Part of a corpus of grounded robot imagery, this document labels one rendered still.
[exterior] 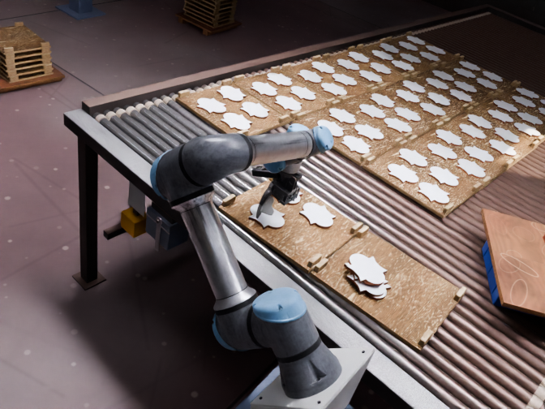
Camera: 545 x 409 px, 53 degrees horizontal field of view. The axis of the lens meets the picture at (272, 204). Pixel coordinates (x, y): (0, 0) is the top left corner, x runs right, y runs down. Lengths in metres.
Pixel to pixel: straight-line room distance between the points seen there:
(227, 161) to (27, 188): 2.38
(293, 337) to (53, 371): 1.53
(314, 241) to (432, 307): 0.44
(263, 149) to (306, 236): 0.63
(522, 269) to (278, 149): 1.00
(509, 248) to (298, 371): 1.03
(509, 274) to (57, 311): 1.98
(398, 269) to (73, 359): 1.49
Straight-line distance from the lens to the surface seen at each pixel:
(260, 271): 1.77
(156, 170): 1.36
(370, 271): 1.80
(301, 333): 1.29
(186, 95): 2.60
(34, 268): 3.03
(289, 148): 1.44
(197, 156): 1.26
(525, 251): 2.11
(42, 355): 2.68
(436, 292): 1.91
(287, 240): 1.87
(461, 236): 2.24
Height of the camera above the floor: 2.14
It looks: 37 degrees down
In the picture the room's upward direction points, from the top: 14 degrees clockwise
